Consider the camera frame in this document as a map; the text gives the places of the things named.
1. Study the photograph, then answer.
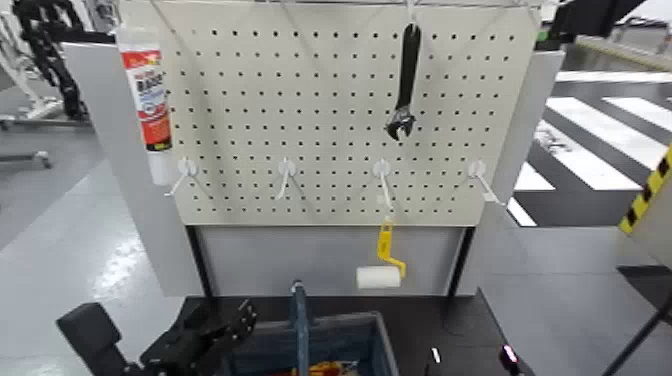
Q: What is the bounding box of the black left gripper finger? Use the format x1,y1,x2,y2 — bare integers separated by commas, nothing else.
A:
183,303,227,340
209,299,258,363

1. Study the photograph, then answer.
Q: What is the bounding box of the beige perforated pegboard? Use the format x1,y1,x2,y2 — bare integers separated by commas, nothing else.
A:
149,0,542,228

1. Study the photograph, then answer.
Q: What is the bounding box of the blue crate with handle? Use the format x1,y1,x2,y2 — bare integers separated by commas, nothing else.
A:
225,280,400,376

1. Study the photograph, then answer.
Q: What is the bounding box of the white metal stand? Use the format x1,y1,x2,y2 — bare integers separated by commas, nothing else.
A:
0,15,65,132

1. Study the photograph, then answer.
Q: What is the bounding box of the black frame post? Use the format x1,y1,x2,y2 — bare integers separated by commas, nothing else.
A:
186,225,214,300

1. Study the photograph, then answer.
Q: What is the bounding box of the black tripod leg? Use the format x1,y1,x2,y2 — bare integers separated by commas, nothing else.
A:
603,304,672,376

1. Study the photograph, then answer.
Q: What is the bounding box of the black cable drag chain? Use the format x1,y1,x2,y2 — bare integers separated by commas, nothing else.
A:
12,0,90,122

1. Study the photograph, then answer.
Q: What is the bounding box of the yellow black striped barrier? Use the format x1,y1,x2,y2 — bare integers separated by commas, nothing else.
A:
618,146,672,269

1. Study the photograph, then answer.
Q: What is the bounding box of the yellow handled white paint roller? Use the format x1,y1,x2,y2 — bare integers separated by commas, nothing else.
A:
355,220,408,290

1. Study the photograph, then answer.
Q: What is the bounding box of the black equipment with green label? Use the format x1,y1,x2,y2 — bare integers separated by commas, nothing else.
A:
535,0,648,51

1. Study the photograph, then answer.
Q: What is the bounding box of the grey bar with foot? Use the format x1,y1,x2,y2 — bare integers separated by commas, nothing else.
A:
0,151,54,170

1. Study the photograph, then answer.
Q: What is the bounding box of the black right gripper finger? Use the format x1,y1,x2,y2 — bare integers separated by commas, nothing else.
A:
498,343,527,376
425,346,445,376

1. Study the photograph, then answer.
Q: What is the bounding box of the black adjustable wrench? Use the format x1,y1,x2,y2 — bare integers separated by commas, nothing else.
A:
384,22,423,142

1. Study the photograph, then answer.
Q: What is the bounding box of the yellow red tool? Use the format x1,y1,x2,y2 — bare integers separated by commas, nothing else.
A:
291,361,361,376

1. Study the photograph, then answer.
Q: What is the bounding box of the white red sealant tube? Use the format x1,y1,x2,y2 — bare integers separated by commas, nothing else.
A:
115,23,174,188

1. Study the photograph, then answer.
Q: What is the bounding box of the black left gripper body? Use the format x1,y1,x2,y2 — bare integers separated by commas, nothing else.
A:
138,329,223,376

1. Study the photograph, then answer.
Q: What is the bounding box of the white pegboard hook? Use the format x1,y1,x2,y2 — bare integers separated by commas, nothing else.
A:
275,157,298,201
468,158,506,207
372,158,395,210
164,156,200,198

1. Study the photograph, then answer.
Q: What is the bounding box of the grey back panel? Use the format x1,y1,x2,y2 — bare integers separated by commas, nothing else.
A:
196,225,466,298

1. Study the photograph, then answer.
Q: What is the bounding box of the grey side panel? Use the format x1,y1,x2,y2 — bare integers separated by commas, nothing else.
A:
455,49,567,296
61,42,205,298

